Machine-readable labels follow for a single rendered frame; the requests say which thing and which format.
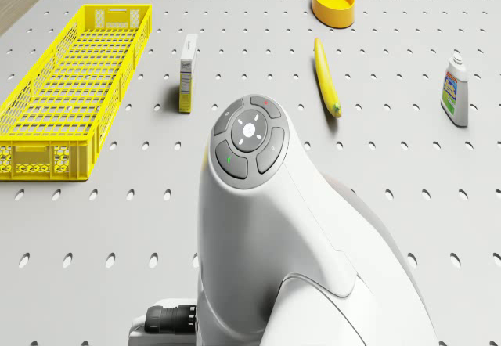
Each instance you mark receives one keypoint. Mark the banana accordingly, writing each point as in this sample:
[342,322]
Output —
[325,76]

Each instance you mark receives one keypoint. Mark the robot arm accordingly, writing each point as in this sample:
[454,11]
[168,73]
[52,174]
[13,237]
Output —
[266,220]

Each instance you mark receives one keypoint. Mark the yellow basket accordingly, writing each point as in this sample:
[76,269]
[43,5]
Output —
[66,99]

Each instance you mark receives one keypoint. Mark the small white bottle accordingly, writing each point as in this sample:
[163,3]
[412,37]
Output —
[455,91]

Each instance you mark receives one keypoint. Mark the yellow bowl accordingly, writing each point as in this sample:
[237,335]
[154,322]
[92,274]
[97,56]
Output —
[333,3]

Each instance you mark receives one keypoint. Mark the white and yellow box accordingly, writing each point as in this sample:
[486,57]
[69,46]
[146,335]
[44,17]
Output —
[187,76]

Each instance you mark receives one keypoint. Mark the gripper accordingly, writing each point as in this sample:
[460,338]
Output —
[168,318]

